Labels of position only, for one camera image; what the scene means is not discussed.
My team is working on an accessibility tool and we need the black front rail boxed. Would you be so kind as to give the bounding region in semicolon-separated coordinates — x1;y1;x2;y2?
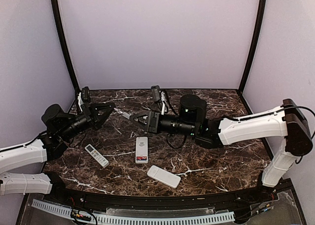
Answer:
51;188;261;211

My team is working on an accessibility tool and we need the white TCL remote control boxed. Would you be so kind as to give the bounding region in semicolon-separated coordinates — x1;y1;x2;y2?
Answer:
135;137;149;164

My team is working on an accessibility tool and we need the black corner post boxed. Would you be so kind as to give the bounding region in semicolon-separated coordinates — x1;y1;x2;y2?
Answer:
238;0;267;95
50;0;80;93

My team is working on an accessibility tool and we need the black left corner post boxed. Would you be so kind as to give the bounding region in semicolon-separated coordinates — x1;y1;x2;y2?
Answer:
50;0;80;93

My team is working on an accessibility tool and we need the white slotted cable duct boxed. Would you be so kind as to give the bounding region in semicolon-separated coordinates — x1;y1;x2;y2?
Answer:
31;199;235;225

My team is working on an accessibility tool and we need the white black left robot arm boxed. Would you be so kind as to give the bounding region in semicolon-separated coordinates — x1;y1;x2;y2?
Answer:
0;102;115;203

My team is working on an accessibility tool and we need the white remote face down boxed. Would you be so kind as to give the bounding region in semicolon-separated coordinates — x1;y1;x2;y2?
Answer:
147;165;181;189

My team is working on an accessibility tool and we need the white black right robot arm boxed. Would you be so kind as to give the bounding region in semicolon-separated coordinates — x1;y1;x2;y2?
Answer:
129;94;314;202

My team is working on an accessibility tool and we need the small white buttoned remote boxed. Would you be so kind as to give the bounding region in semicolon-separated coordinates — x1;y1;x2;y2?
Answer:
85;144;109;168

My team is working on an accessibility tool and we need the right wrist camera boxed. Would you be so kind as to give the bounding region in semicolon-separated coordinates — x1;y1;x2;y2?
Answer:
151;85;169;115

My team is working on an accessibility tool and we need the black right corner post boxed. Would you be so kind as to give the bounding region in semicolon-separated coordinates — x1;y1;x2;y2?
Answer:
238;0;267;95

